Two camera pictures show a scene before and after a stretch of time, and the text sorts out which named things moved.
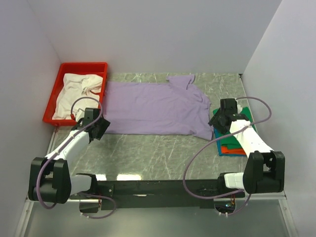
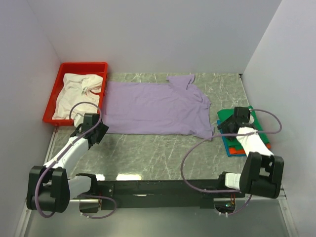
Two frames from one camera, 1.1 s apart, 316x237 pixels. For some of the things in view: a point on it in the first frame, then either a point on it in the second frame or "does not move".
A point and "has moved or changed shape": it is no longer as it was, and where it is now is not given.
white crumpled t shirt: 74,86 does not move
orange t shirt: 240,151 has moved or changed shape
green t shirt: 232,140 has moved or changed shape
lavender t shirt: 157,107 does not move
